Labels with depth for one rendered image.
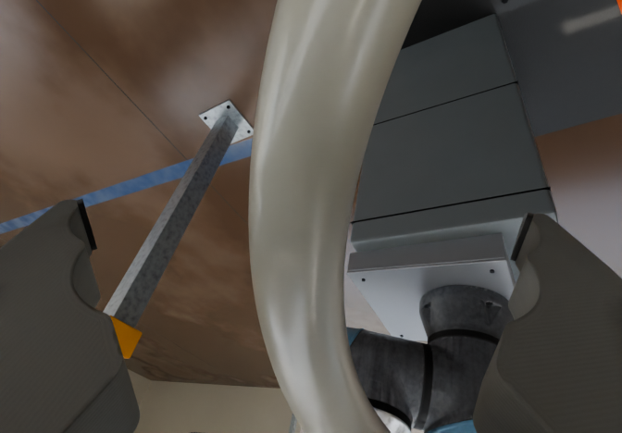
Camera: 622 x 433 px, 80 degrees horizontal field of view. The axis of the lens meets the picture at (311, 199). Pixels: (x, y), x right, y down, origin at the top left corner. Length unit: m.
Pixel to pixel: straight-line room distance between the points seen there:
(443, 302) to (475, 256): 0.12
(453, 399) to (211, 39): 1.42
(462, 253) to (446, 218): 0.08
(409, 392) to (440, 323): 0.16
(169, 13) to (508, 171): 1.32
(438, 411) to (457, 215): 0.35
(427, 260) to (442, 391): 0.24
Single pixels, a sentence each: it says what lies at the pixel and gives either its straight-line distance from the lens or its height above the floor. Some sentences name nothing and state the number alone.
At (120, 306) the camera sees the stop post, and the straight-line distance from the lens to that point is 1.28.
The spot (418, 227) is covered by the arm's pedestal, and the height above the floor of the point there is 0.83.
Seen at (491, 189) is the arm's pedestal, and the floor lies 0.77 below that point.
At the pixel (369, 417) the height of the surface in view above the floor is 1.30.
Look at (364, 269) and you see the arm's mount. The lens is 0.84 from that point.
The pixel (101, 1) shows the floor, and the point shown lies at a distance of 1.81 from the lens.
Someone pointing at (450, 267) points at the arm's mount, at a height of 0.91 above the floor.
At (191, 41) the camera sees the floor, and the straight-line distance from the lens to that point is 1.69.
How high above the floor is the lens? 1.33
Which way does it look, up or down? 40 degrees down
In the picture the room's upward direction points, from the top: 165 degrees counter-clockwise
